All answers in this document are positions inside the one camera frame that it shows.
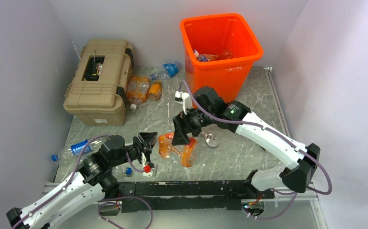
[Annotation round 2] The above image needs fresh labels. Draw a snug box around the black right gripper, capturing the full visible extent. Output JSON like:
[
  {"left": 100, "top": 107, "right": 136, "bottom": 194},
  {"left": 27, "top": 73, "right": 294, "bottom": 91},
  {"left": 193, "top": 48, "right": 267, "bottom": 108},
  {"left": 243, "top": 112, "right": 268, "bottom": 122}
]
[{"left": 172, "top": 104, "right": 215, "bottom": 146}]

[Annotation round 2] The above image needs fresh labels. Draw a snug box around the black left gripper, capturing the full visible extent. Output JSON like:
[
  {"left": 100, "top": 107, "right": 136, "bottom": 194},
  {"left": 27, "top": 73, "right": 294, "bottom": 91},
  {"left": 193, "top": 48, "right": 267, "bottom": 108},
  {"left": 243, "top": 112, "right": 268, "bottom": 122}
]
[{"left": 110, "top": 132, "right": 157, "bottom": 167}]

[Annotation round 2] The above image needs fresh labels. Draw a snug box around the crushed orange label bottle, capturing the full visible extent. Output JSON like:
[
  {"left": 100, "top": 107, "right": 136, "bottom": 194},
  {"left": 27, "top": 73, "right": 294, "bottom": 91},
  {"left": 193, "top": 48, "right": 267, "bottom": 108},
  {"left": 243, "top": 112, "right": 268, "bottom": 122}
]
[{"left": 158, "top": 132, "right": 198, "bottom": 167}]

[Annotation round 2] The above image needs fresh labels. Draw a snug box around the blue label crushed bottle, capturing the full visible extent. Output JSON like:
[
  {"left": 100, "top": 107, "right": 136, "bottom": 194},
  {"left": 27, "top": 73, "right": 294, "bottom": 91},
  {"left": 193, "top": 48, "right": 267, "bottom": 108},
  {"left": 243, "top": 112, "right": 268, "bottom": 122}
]
[{"left": 193, "top": 50, "right": 208, "bottom": 62}]

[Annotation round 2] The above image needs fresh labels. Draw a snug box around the clear bottle orange label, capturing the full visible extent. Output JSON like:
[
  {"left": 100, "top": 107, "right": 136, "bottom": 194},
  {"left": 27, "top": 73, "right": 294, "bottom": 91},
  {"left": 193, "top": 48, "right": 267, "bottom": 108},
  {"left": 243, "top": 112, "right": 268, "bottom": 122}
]
[{"left": 204, "top": 54, "right": 219, "bottom": 62}]

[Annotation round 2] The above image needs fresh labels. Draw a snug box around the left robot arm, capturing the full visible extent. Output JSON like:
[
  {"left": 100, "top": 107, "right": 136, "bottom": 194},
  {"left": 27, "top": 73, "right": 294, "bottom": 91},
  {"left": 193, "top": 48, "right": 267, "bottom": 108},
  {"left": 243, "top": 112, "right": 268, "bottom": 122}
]
[{"left": 6, "top": 132, "right": 158, "bottom": 229}]

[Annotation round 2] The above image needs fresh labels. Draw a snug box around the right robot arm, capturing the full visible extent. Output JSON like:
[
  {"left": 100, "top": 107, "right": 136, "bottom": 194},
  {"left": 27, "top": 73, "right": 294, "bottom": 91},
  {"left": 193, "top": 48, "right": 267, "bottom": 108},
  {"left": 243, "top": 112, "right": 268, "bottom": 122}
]
[{"left": 172, "top": 86, "right": 320, "bottom": 198}]

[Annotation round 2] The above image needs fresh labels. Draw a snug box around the orange plastic bin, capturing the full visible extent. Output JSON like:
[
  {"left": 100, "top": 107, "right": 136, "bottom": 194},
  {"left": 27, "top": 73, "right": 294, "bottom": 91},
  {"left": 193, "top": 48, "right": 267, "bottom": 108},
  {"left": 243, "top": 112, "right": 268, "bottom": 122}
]
[{"left": 180, "top": 13, "right": 264, "bottom": 102}]

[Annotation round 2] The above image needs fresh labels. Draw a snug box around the red adjustable wrench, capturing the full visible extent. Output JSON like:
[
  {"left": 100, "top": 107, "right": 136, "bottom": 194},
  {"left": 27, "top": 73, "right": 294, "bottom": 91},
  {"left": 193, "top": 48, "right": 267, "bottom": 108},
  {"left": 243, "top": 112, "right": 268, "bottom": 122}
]
[{"left": 201, "top": 129, "right": 218, "bottom": 148}]

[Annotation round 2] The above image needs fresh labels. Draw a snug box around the small orange juice bottle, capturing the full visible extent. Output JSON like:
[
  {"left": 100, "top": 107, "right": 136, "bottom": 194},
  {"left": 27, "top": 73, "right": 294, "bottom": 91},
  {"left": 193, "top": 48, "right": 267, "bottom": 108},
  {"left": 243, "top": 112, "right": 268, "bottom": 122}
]
[{"left": 148, "top": 80, "right": 162, "bottom": 101}]

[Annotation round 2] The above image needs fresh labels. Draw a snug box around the large orange label bottle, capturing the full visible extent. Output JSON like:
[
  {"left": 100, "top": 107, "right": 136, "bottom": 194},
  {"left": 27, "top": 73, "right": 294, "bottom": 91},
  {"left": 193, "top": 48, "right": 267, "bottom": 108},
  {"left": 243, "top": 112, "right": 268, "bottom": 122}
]
[{"left": 126, "top": 76, "right": 150, "bottom": 110}]

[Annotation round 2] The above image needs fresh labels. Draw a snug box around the clear bottle blue label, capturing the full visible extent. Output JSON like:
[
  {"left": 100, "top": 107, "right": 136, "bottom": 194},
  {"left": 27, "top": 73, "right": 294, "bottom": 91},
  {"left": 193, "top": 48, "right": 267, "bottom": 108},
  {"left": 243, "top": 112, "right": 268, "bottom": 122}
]
[{"left": 149, "top": 61, "right": 183, "bottom": 81}]

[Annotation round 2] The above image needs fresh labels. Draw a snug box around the tan plastic toolbox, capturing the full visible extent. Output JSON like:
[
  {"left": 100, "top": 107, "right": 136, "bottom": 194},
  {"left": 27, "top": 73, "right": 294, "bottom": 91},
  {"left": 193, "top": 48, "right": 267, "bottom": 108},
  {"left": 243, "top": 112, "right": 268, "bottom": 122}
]
[{"left": 63, "top": 39, "right": 134, "bottom": 126}]

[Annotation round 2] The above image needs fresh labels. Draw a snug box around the clear bottle blue cap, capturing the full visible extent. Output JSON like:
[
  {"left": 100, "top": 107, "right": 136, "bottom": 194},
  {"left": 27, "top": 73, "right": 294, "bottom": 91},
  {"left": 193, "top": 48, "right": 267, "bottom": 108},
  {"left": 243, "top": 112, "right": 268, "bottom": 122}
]
[{"left": 51, "top": 140, "right": 94, "bottom": 162}]

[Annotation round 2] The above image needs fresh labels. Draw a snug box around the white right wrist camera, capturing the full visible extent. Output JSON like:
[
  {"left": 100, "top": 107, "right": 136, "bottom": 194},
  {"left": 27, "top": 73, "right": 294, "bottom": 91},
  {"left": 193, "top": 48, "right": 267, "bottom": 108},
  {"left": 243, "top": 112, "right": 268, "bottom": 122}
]
[{"left": 174, "top": 91, "right": 192, "bottom": 115}]

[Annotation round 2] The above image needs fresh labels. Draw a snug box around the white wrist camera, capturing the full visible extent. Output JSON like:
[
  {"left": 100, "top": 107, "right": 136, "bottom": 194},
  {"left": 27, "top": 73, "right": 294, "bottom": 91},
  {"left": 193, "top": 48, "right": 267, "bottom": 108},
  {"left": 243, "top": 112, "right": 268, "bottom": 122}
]
[
  {"left": 142, "top": 153, "right": 158, "bottom": 177},
  {"left": 174, "top": 91, "right": 192, "bottom": 115}
]

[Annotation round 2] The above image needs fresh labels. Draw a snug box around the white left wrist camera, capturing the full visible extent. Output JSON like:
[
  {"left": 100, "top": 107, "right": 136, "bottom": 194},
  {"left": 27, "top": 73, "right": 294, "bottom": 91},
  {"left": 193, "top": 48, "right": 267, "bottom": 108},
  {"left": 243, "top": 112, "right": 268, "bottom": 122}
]
[{"left": 142, "top": 153, "right": 158, "bottom": 177}]

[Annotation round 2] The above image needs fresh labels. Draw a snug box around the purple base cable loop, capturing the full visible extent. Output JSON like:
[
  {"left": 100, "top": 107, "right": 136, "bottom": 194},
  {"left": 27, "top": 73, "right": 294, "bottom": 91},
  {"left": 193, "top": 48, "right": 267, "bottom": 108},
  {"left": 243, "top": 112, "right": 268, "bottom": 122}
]
[{"left": 97, "top": 196, "right": 153, "bottom": 229}]

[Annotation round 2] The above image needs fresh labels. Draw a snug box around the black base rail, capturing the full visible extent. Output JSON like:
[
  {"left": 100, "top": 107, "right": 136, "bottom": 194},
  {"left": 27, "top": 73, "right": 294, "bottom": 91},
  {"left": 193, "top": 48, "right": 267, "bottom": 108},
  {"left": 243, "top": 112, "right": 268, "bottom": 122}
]
[{"left": 103, "top": 180, "right": 275, "bottom": 213}]

